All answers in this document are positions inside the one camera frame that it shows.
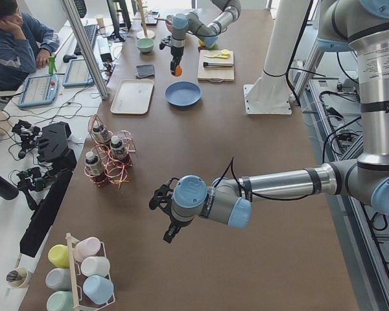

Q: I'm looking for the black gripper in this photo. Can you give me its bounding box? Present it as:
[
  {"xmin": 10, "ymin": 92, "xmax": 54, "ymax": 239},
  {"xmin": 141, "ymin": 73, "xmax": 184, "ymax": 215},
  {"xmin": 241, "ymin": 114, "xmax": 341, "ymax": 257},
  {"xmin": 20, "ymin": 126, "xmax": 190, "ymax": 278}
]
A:
[
  {"xmin": 170, "ymin": 46, "xmax": 184, "ymax": 76},
  {"xmin": 163, "ymin": 216, "xmax": 191, "ymax": 244}
]

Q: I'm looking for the orange tangerine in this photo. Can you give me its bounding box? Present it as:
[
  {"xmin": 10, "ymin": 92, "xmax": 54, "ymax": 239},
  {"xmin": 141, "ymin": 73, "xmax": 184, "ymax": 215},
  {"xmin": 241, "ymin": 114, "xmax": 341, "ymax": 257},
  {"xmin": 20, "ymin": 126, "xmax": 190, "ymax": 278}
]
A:
[{"xmin": 174, "ymin": 65, "xmax": 182, "ymax": 76}]

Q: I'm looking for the blue plate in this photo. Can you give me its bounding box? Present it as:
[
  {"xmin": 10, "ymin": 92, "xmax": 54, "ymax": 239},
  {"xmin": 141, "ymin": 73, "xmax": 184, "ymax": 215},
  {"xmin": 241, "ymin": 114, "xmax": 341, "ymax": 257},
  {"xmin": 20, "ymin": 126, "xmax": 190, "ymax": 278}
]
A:
[{"xmin": 165, "ymin": 81, "xmax": 202, "ymax": 107}]

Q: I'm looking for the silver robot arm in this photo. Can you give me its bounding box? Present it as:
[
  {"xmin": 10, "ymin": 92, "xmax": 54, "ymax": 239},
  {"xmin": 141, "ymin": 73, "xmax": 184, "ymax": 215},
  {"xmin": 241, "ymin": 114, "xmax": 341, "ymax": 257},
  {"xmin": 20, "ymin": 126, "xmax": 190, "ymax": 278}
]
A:
[
  {"xmin": 159, "ymin": 0, "xmax": 241, "ymax": 76},
  {"xmin": 149, "ymin": 1, "xmax": 389, "ymax": 242}
]

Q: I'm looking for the grey folded cloth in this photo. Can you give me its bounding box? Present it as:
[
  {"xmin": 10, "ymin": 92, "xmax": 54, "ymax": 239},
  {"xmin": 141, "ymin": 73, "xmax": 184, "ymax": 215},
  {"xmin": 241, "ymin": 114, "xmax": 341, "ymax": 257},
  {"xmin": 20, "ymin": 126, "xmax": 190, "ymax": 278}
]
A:
[{"xmin": 136, "ymin": 64, "xmax": 155, "ymax": 78}]

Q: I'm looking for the steel cylinder black cap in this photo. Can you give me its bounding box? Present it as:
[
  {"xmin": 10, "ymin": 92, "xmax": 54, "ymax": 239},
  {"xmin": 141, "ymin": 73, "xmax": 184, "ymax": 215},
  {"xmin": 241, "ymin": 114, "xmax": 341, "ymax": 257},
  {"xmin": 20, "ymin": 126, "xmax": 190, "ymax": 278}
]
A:
[{"xmin": 202, "ymin": 62, "xmax": 234, "ymax": 68}]

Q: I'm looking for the yellow plastic knife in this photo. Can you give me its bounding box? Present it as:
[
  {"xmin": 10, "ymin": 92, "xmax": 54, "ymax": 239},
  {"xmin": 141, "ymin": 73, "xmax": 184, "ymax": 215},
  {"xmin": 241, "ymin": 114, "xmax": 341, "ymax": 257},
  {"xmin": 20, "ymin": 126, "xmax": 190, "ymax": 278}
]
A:
[{"xmin": 204, "ymin": 54, "xmax": 230, "ymax": 60}]

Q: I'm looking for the mint green bowl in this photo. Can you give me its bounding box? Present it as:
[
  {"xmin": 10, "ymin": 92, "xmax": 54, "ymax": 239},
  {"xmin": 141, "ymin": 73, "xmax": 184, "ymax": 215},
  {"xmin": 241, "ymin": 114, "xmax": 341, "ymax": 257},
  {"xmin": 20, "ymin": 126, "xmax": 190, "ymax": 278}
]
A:
[{"xmin": 136, "ymin": 38, "xmax": 154, "ymax": 53}]

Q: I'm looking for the bamboo cutting board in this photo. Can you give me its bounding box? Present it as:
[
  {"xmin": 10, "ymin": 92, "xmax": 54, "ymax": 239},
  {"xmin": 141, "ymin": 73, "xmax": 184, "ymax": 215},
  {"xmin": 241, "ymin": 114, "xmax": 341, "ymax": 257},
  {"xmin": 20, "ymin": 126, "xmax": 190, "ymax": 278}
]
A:
[{"xmin": 197, "ymin": 49, "xmax": 235, "ymax": 82}]

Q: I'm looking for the pink bowl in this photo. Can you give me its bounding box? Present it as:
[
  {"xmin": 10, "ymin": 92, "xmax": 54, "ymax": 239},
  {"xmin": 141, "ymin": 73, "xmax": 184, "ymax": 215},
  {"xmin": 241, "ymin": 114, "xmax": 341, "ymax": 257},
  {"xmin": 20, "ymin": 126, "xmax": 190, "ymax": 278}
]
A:
[{"xmin": 165, "ymin": 15, "xmax": 174, "ymax": 32}]

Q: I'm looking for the wooden stand round base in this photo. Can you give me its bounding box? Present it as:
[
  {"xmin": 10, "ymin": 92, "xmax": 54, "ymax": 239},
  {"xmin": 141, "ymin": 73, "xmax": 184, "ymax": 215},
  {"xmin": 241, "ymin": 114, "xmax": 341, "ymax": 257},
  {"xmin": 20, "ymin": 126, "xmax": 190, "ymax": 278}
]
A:
[{"xmin": 134, "ymin": 0, "xmax": 156, "ymax": 40}]

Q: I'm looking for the thin lemon slice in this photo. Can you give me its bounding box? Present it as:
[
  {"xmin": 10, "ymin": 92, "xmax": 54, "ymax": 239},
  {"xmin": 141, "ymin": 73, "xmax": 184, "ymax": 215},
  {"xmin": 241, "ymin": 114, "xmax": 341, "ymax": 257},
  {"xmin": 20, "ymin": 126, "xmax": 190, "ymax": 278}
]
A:
[{"xmin": 210, "ymin": 51, "xmax": 220, "ymax": 58}]

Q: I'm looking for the cream rabbit tray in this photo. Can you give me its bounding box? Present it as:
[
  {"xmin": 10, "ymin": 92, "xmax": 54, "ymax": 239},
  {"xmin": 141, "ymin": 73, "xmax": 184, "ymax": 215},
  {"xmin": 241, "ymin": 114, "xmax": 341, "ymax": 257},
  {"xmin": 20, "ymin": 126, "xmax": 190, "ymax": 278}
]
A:
[{"xmin": 110, "ymin": 79, "xmax": 154, "ymax": 115}]

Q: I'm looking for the cream white cup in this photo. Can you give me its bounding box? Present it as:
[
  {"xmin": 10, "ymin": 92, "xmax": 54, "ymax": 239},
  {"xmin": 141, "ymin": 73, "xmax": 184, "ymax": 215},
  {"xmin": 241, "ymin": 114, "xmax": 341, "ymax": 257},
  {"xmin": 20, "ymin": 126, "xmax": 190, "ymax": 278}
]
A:
[{"xmin": 80, "ymin": 256, "xmax": 110, "ymax": 277}]

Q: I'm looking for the pink cup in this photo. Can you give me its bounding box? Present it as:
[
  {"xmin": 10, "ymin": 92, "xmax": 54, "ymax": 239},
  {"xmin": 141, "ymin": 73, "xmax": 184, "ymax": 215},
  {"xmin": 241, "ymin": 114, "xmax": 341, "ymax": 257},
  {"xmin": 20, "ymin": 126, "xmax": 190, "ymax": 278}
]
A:
[{"xmin": 73, "ymin": 236, "xmax": 100, "ymax": 262}]

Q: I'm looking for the black keyboard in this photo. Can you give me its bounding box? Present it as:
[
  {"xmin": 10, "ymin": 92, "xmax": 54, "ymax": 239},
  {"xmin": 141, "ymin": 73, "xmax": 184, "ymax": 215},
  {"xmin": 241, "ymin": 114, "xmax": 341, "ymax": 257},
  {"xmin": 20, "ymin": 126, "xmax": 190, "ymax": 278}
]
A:
[{"xmin": 73, "ymin": 24, "xmax": 99, "ymax": 56}]

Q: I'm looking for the top tea bottle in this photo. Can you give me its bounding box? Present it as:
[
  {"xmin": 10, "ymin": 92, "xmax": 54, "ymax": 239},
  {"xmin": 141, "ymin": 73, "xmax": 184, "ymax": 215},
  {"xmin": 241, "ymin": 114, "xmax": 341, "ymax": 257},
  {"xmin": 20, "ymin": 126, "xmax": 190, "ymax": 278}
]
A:
[{"xmin": 110, "ymin": 135, "xmax": 130, "ymax": 163}]

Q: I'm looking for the tea bottle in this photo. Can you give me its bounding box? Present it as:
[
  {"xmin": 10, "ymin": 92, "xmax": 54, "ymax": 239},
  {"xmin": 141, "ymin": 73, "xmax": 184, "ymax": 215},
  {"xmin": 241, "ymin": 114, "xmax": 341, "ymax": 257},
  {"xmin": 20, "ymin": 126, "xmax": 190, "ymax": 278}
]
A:
[
  {"xmin": 92, "ymin": 123, "xmax": 112, "ymax": 144},
  {"xmin": 110, "ymin": 135, "xmax": 130, "ymax": 163},
  {"xmin": 85, "ymin": 151, "xmax": 108, "ymax": 187}
]

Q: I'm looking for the right teach pendant tablet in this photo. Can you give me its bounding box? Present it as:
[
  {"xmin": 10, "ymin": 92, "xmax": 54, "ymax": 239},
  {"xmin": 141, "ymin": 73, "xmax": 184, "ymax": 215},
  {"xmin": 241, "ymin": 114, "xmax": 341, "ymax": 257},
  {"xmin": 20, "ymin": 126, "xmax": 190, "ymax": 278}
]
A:
[{"xmin": 62, "ymin": 59, "xmax": 94, "ymax": 88}]

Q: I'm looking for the teach pendant tablet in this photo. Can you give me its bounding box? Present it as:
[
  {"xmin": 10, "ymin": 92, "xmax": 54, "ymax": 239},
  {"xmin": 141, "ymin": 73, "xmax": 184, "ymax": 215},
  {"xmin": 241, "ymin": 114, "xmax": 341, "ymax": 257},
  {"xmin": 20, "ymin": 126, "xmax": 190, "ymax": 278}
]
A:
[
  {"xmin": 18, "ymin": 75, "xmax": 58, "ymax": 108},
  {"xmin": 62, "ymin": 59, "xmax": 94, "ymax": 88}
]

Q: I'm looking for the light blue cup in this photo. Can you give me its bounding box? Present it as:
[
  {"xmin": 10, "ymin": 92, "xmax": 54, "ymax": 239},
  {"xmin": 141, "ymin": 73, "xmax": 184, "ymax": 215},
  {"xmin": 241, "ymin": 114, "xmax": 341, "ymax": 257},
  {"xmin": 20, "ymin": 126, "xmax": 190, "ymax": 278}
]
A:
[{"xmin": 82, "ymin": 275, "xmax": 114, "ymax": 305}]

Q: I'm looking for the lower left tea bottle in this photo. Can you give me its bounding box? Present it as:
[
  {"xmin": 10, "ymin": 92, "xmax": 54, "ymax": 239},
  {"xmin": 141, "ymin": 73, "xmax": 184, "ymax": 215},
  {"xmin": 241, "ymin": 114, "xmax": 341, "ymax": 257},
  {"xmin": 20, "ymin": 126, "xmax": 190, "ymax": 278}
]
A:
[{"xmin": 92, "ymin": 123, "xmax": 112, "ymax": 144}]

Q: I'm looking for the lower right tea bottle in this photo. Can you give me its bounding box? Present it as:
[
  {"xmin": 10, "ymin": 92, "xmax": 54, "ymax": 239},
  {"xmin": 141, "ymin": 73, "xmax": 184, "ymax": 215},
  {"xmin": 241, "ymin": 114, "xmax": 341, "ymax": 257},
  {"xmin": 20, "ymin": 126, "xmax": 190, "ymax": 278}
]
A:
[{"xmin": 85, "ymin": 151, "xmax": 108, "ymax": 187}]

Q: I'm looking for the yellow cup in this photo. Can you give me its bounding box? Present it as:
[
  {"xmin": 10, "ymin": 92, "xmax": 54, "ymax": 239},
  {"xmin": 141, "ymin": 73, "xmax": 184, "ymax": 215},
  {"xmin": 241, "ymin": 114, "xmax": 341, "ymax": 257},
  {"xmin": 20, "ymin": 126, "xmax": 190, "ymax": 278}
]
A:
[{"xmin": 48, "ymin": 244, "xmax": 69, "ymax": 268}]

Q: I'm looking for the grey cup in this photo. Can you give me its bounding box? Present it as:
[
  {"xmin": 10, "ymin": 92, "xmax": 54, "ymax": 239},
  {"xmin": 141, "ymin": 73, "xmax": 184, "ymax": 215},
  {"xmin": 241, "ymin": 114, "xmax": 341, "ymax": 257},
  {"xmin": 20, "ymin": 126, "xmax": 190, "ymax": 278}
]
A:
[{"xmin": 45, "ymin": 268, "xmax": 71, "ymax": 291}]

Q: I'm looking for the mint green cup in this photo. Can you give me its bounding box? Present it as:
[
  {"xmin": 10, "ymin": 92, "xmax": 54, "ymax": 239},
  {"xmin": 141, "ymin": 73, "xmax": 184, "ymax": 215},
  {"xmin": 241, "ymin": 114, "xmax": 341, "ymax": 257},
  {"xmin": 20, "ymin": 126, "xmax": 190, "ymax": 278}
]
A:
[{"xmin": 46, "ymin": 291, "xmax": 74, "ymax": 311}]

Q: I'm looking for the left teach pendant tablet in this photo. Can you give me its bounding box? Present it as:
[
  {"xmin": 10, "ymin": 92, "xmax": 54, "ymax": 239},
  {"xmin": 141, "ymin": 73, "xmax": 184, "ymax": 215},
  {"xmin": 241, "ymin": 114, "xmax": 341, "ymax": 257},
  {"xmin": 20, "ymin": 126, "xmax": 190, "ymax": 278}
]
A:
[{"xmin": 18, "ymin": 75, "xmax": 58, "ymax": 108}]

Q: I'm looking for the seated person blue hoodie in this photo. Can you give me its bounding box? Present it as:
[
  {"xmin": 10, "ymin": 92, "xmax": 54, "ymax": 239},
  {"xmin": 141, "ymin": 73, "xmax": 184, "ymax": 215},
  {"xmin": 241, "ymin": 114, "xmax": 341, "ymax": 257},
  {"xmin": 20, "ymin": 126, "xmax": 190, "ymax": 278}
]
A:
[{"xmin": 0, "ymin": 1, "xmax": 60, "ymax": 91}]

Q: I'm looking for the paper cup with utensils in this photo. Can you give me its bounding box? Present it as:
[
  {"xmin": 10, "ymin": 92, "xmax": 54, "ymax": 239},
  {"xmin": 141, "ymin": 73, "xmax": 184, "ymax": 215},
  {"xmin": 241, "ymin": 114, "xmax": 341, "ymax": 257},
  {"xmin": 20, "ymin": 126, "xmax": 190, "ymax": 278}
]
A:
[{"xmin": 6, "ymin": 267, "xmax": 32, "ymax": 288}]

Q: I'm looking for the black water bottle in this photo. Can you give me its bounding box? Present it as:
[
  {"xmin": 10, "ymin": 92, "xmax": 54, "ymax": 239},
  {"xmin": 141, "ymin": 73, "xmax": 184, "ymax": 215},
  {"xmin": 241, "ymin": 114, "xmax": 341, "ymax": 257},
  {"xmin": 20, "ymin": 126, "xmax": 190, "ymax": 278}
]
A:
[{"xmin": 0, "ymin": 176, "xmax": 19, "ymax": 200}]

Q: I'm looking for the copper wire bottle rack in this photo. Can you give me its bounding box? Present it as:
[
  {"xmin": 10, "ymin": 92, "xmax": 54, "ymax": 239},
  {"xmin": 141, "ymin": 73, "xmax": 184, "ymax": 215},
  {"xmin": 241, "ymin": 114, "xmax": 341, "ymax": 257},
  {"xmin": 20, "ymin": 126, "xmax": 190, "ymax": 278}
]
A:
[{"xmin": 84, "ymin": 115, "xmax": 136, "ymax": 187}]

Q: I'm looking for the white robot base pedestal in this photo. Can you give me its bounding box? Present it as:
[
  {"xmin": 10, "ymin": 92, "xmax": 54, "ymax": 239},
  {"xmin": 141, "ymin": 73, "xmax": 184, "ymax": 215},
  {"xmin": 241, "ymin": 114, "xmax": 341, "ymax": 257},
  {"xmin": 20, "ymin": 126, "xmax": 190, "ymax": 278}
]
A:
[{"xmin": 244, "ymin": 0, "xmax": 312, "ymax": 115}]

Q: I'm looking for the white wire cup rack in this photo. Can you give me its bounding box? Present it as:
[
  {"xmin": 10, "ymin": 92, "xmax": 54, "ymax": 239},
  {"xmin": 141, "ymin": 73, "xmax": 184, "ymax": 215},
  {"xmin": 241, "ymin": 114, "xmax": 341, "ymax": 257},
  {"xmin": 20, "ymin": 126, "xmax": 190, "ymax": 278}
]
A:
[{"xmin": 65, "ymin": 233, "xmax": 116, "ymax": 311}]

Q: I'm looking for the aluminium frame post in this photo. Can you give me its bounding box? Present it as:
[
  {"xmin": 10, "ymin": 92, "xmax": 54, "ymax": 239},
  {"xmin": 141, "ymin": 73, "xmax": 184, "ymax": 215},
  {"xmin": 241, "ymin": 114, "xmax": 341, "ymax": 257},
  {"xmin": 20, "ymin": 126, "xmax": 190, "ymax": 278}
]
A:
[{"xmin": 60, "ymin": 0, "xmax": 109, "ymax": 100}]

